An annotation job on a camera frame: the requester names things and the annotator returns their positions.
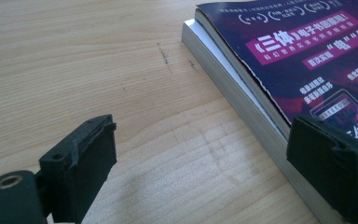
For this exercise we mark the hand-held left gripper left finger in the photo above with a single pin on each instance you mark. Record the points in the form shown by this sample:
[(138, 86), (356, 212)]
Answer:
[(80, 168)]

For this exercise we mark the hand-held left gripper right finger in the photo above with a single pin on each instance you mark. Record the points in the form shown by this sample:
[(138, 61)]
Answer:
[(332, 168)]

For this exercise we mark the white book with picture grid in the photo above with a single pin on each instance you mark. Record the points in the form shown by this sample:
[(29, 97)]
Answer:
[(245, 107)]

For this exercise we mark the purple cover book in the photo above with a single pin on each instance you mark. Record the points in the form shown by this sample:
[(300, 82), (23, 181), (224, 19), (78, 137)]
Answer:
[(292, 62)]

